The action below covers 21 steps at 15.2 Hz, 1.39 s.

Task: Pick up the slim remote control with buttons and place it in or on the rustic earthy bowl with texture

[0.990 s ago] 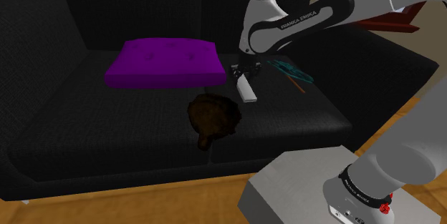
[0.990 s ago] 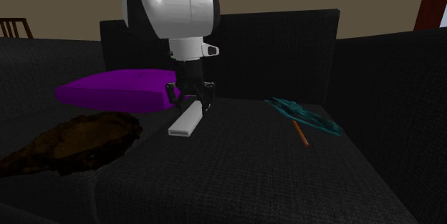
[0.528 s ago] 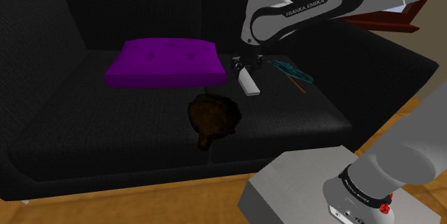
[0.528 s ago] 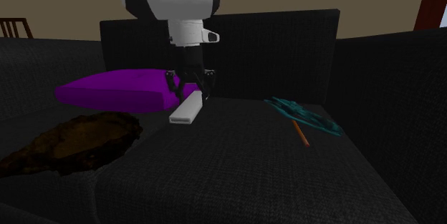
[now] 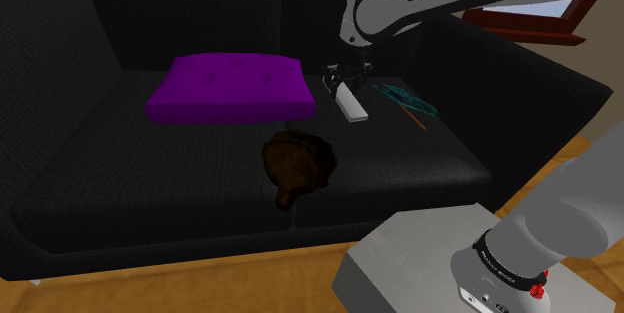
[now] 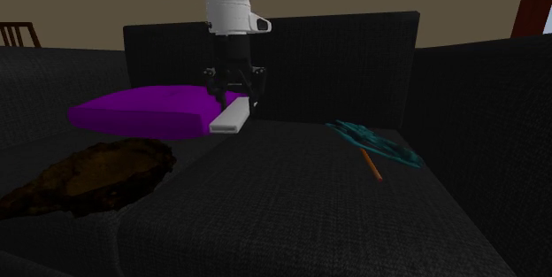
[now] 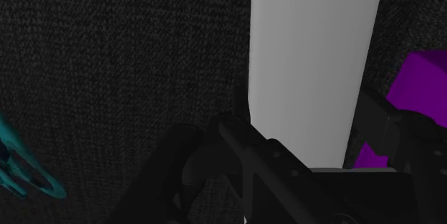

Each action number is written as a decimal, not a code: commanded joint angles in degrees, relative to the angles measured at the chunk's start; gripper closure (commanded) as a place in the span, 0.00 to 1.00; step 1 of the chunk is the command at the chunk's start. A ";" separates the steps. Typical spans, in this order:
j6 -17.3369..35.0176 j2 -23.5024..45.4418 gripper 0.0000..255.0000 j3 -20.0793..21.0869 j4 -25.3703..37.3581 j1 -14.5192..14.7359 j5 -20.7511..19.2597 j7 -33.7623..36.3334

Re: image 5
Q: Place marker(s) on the orange pencil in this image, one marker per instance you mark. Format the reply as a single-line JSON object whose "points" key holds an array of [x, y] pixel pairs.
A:
{"points": [[417, 122]]}

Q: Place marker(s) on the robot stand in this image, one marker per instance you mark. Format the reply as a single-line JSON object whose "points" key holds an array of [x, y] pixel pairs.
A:
{"points": [[409, 253]]}

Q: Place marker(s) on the black sofa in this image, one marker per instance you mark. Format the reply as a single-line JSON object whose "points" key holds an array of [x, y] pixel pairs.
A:
{"points": [[146, 175]]}

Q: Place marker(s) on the brown plush toy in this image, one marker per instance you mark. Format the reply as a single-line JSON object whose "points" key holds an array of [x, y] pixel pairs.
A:
{"points": [[297, 161]]}

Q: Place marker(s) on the purple cushion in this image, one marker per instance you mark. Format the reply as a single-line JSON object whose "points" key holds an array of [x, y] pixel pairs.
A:
{"points": [[229, 88]]}

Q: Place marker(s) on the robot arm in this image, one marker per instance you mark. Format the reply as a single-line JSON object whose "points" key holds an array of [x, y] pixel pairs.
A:
{"points": [[560, 219]]}

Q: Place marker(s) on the teal openwork flat object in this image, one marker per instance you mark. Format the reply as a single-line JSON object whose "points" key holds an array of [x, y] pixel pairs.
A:
{"points": [[408, 99]]}

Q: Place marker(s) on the dark red framed window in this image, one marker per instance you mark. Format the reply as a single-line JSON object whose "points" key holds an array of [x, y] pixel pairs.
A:
{"points": [[531, 22]]}

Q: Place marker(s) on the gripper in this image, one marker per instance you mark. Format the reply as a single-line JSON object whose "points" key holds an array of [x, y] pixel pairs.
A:
{"points": [[354, 57]]}

